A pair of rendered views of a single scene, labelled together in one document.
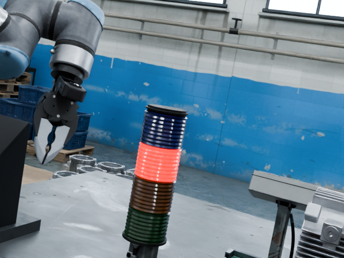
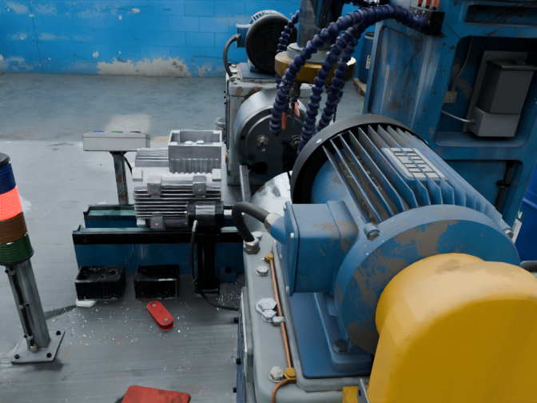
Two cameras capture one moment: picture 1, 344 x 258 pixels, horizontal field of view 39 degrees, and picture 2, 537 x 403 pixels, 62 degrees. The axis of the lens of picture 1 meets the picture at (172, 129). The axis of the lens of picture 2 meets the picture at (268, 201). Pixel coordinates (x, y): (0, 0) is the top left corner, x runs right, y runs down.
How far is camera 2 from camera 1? 0.28 m
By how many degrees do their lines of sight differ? 38
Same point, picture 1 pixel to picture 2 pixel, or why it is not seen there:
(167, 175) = (13, 210)
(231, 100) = not seen: outside the picture
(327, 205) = (146, 165)
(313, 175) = (140, 53)
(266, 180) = (96, 139)
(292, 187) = (118, 139)
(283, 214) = (119, 161)
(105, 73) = not seen: outside the picture
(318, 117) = not seen: outside the picture
